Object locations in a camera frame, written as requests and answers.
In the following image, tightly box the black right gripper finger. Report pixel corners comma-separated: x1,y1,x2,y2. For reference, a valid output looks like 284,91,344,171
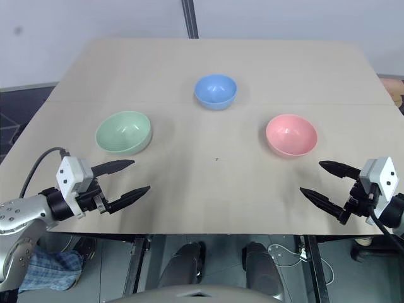
299,186,352,225
318,160,362,182

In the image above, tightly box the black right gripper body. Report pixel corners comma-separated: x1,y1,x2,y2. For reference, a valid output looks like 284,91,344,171
343,177,380,219

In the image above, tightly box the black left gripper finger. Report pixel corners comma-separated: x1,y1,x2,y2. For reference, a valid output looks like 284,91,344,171
105,186,152,215
91,159,136,178

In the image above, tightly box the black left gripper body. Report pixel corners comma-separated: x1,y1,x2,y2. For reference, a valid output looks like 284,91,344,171
75,176,110,217

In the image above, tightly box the green bowl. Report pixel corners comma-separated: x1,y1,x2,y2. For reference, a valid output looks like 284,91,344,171
95,110,153,157

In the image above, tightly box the pink red bowl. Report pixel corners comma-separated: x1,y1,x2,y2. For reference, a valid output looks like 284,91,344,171
265,114,318,159

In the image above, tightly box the blue plaid cloth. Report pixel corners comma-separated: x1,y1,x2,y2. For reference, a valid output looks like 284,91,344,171
18,245,85,294

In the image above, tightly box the dark rounded shape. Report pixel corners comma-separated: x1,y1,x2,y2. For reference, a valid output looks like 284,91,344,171
241,241,282,298
157,241,207,288

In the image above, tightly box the grey rounded robot torso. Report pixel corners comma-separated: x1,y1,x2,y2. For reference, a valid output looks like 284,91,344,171
106,283,287,303

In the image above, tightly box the blue bowl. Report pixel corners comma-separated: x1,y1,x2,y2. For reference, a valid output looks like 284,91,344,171
193,74,238,112

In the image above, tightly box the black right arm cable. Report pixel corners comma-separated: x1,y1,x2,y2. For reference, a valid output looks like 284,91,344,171
365,206,396,236

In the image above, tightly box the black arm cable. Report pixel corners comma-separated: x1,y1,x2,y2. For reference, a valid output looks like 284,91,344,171
19,146,71,200
365,206,396,236

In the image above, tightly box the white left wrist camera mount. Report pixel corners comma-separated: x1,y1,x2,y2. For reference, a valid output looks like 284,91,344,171
55,155,94,220

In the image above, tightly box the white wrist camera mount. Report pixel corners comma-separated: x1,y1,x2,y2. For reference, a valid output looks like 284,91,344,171
55,155,94,220
359,155,400,213

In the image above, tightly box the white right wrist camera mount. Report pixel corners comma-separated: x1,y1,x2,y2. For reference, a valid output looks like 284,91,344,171
359,155,400,213

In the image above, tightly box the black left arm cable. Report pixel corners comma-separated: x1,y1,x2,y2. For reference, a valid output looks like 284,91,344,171
19,146,71,200

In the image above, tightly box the black table frame leg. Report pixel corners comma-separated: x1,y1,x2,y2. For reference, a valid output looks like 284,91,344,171
302,235,333,303
122,235,153,295

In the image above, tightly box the thin white cable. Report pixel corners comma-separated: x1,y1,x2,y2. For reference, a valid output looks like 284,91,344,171
267,244,336,285

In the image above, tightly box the black vertical post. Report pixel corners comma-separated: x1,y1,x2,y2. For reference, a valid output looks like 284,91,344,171
181,0,199,39

